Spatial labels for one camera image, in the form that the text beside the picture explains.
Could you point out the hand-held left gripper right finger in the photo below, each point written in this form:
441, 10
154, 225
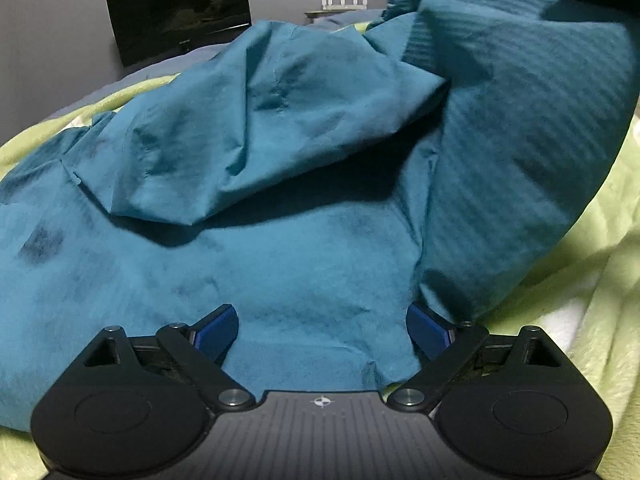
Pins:
427, 330

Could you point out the teal jacket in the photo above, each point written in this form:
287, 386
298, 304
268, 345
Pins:
300, 240

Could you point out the grey wall shelf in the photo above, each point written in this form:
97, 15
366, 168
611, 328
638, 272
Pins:
345, 13

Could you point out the black monitor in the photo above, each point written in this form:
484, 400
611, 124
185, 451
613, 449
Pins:
180, 10

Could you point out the blue bedsheet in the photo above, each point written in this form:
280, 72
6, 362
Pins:
150, 67

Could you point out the light green blanket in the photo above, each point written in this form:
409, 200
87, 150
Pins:
600, 260

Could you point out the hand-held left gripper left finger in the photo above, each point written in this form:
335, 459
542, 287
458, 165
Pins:
218, 330

